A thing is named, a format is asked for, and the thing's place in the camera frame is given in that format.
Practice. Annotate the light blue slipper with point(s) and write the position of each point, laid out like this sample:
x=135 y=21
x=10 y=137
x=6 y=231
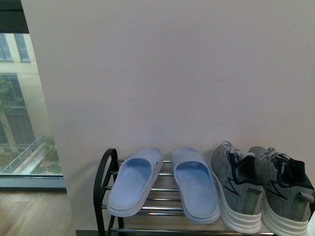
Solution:
x=136 y=176

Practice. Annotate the white blue slipper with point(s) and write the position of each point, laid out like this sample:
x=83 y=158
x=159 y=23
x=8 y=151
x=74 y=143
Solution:
x=195 y=185

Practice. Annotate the grey knit sneaker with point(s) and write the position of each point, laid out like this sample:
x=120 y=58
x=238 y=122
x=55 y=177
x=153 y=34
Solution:
x=288 y=193
x=240 y=190

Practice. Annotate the black metal shoe rack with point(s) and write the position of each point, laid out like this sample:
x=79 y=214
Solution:
x=162 y=213

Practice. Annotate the dark window frame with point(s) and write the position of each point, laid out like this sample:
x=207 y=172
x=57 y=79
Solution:
x=28 y=156

